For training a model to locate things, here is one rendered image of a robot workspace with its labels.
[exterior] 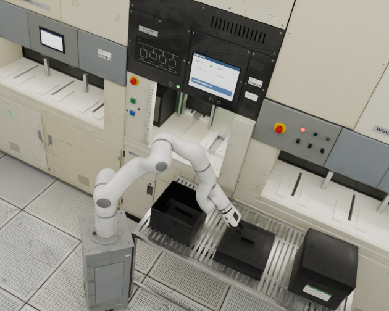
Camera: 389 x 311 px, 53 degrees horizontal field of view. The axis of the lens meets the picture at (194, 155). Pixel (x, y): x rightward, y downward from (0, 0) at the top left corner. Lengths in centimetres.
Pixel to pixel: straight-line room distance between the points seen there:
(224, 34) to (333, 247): 130
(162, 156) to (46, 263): 166
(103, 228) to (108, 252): 15
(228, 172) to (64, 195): 167
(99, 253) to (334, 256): 129
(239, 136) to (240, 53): 49
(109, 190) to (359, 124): 132
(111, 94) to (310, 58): 133
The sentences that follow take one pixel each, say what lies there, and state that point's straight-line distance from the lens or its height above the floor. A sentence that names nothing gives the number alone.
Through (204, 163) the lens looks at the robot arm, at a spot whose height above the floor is 139.
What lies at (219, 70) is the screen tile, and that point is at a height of 163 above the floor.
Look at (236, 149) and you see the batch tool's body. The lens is 237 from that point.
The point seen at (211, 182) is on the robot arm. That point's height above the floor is 126.
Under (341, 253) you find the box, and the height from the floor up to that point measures 101.
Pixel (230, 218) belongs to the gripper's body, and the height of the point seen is 104.
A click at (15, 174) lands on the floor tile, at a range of 387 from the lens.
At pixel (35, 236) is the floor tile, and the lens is 337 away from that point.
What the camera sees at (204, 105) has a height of 102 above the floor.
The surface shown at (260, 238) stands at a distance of 237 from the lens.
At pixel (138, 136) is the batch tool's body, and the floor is 92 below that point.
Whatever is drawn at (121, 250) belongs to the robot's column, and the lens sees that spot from 234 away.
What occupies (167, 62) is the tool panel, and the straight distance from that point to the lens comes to 235.
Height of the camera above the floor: 266
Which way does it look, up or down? 40 degrees down
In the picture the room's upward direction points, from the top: 12 degrees clockwise
